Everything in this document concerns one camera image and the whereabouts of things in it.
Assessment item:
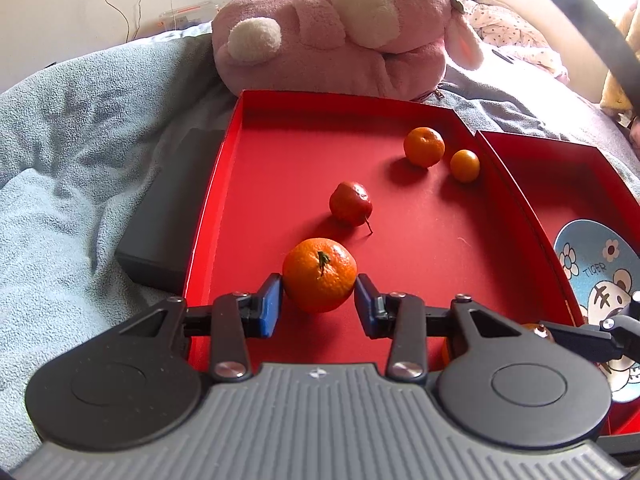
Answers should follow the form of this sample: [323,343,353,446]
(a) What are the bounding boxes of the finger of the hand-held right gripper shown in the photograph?
[539,291,640,362]

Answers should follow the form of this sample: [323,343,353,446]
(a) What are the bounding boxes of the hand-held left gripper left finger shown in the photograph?
[107,273,284,382]

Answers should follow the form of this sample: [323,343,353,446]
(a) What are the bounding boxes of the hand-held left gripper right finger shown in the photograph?
[354,273,543,382]

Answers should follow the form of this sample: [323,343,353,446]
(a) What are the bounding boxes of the mandarin orange with brown spot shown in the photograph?
[441,323,556,367]

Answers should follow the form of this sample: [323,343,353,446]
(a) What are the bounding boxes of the large mandarin orange with stem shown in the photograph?
[282,237,358,314]

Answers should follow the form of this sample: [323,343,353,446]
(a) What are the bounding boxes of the blue cartoon plate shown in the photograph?
[553,218,640,404]

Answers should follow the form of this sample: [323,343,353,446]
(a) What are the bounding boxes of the large red cardboard box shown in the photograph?
[182,89,588,377]

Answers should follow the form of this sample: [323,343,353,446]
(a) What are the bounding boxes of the red cardboard box lid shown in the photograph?
[475,130,640,436]

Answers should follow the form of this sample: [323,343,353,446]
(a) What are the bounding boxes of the small red apple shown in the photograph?
[329,181,375,235]

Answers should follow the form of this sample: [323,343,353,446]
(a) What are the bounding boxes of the black rectangular box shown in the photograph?
[115,128,226,295]

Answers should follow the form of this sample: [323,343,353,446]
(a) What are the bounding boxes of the medium mandarin orange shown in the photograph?
[403,127,446,169]

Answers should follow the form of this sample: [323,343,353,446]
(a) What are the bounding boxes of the small round orange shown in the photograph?
[450,149,481,183]

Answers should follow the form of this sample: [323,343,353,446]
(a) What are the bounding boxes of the light blue fleece blanket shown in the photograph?
[0,30,640,466]

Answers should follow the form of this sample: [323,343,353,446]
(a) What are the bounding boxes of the pink plush toy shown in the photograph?
[212,0,486,103]

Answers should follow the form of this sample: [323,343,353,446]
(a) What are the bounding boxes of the yellow plush toy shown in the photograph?
[599,0,640,122]

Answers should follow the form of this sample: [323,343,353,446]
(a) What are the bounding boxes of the clear plastic storage container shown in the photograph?
[159,1,221,31]

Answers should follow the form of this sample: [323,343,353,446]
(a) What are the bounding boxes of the pink floral cloth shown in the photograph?
[465,0,571,86]

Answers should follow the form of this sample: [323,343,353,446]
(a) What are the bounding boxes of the black curved tube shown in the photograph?
[517,0,640,107]

